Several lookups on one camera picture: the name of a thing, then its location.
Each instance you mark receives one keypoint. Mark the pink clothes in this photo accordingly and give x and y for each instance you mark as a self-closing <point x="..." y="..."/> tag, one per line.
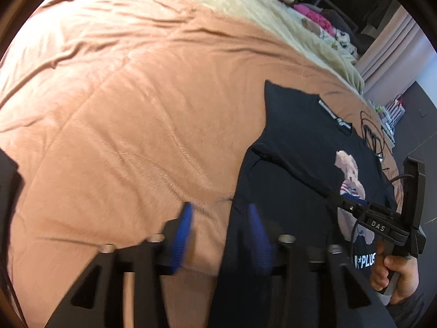
<point x="315" y="17"/>

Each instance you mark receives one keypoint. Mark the person's right hand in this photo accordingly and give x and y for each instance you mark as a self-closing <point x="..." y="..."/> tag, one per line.
<point x="406" y="276"/>

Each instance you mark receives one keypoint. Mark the white black patterned cloth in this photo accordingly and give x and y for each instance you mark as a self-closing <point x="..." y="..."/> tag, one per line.
<point x="344" y="42"/>

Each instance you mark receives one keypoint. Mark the white rack with bags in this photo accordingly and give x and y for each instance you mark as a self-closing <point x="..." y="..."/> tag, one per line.
<point x="391" y="114"/>

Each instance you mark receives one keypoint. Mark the cream bed sheet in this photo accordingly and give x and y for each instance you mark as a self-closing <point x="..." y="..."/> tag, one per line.
<point x="259" y="17"/>

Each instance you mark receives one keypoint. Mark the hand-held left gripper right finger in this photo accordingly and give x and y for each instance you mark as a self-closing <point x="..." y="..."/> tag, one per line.
<point x="260" y="242"/>

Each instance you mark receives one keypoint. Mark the small brown plush toy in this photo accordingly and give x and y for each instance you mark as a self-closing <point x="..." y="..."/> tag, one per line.
<point x="310" y="24"/>

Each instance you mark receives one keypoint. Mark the person's right forearm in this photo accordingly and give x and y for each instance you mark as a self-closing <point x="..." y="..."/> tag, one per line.
<point x="408" y="314"/>

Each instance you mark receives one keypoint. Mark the black bear print t-shirt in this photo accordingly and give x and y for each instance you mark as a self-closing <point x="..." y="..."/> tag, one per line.
<point x="293" y="164"/>

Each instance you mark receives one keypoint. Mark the pale pink curtain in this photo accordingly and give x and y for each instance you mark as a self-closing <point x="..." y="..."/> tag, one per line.
<point x="389" y="51"/>

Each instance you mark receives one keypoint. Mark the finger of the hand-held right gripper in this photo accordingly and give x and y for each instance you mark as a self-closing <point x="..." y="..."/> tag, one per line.
<point x="344" y="202"/>

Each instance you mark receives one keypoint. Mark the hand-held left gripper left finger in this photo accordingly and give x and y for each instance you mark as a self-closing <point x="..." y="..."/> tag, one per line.
<point x="182" y="235"/>

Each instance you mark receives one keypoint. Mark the orange-brown blanket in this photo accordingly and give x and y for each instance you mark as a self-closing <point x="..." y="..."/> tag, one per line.
<point x="112" y="109"/>

